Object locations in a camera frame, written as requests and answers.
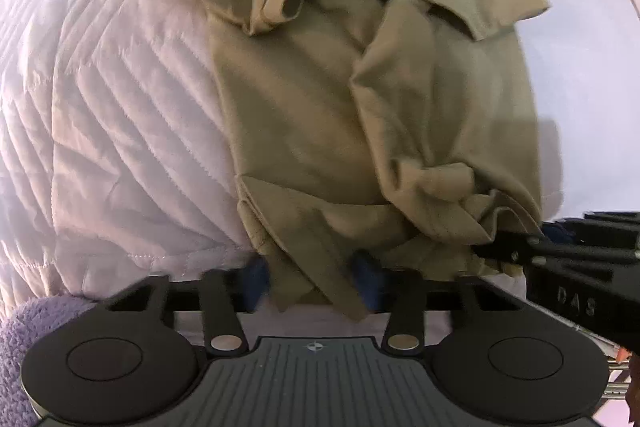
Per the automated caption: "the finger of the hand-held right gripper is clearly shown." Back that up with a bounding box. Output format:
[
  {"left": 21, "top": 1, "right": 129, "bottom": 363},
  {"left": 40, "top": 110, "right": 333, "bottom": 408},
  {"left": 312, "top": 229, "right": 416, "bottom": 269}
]
[
  {"left": 471, "top": 229, "right": 640, "bottom": 269},
  {"left": 541, "top": 211, "right": 640, "bottom": 250}
]

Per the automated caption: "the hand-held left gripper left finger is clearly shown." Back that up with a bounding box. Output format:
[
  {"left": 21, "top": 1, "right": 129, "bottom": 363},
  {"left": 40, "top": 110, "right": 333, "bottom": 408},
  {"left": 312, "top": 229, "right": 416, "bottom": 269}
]
[{"left": 102, "top": 256, "right": 272, "bottom": 354}]

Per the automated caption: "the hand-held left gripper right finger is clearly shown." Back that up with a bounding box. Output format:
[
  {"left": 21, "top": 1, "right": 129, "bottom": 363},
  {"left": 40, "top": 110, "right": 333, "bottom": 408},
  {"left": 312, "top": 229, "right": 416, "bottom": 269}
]
[{"left": 350, "top": 252, "right": 525, "bottom": 353}]

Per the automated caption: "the khaki shirt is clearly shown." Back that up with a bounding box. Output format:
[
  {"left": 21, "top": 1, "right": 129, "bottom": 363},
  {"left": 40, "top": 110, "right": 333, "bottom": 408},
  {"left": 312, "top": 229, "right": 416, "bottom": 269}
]
[{"left": 167, "top": 0, "right": 553, "bottom": 323}]

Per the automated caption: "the purple fluffy cloth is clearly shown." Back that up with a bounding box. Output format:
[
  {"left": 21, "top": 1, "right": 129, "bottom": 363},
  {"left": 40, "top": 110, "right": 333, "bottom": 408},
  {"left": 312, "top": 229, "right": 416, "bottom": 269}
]
[{"left": 0, "top": 296, "right": 103, "bottom": 427}]

